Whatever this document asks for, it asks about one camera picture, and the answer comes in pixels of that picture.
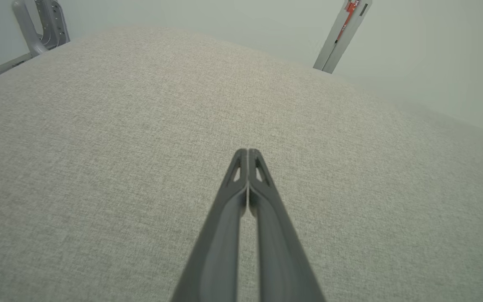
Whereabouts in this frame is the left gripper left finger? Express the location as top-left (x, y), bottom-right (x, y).
top-left (170, 148), bottom-right (249, 302)

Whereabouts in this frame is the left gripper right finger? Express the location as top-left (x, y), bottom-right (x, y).
top-left (248, 148), bottom-right (326, 302)

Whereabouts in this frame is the grey metal post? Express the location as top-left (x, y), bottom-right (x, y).
top-left (313, 0), bottom-right (373, 74)

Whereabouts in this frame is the grey curved metal frame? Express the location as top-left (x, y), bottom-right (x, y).
top-left (0, 0), bottom-right (71, 89)

